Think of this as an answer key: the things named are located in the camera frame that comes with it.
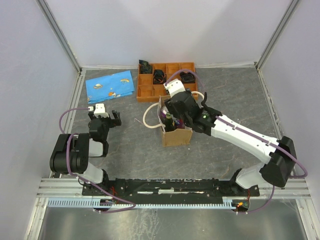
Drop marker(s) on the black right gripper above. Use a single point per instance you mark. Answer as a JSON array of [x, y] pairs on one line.
[[169, 104]]

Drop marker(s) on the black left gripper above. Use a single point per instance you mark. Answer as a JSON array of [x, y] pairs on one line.
[[116, 122]]

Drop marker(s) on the purple soda can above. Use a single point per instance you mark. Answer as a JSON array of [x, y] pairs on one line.
[[163, 112], [179, 124]]

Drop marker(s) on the green glass bottle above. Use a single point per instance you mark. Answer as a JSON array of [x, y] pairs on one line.
[[169, 123]]

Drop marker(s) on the brown canvas bag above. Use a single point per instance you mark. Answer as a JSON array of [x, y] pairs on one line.
[[178, 137]]

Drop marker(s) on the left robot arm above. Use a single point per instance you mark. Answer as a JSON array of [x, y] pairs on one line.
[[71, 156]]

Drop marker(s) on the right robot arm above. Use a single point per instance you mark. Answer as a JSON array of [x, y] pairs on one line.
[[277, 156]]

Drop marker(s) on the black rolled sock right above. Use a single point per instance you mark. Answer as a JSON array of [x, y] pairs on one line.
[[187, 77]]

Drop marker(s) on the blue space-print cloth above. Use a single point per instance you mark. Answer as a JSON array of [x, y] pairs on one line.
[[109, 87]]

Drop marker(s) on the dark rolled sock middle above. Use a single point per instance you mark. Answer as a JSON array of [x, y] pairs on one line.
[[159, 77]]

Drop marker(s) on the wooden compartment tray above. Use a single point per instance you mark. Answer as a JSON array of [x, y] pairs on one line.
[[149, 92]]

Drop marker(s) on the dark rolled sock top-left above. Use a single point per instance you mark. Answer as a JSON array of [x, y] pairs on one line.
[[145, 67]]

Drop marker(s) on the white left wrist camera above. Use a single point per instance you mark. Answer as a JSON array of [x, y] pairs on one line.
[[100, 111]]

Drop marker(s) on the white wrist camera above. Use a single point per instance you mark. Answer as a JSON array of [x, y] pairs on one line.
[[174, 87], [100, 111]]

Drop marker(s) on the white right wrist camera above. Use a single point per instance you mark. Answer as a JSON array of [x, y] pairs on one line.
[[174, 87]]

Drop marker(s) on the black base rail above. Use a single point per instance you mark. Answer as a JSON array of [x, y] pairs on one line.
[[158, 190]]

